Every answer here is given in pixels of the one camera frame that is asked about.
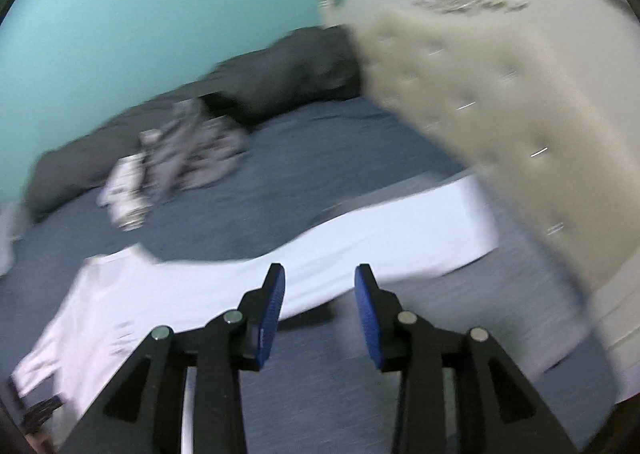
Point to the white black trimmed garment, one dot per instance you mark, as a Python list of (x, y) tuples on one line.
[(122, 194)]

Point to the navy blue bed sheet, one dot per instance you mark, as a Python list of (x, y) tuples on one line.
[(320, 190)]

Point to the dark grey rolled duvet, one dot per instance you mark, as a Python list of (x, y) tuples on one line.
[(308, 65)]

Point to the cream tufted headboard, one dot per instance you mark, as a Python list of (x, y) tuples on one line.
[(542, 96)]

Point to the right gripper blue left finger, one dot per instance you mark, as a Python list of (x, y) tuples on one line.
[(140, 410)]

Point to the white long sleeve shirt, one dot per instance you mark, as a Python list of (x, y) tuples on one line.
[(116, 300)]

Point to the light grey blanket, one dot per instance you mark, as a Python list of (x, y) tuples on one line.
[(7, 228)]

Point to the grey crumpled garment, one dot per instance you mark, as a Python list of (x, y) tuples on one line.
[(191, 149)]

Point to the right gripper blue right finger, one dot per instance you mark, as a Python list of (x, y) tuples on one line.
[(498, 410)]

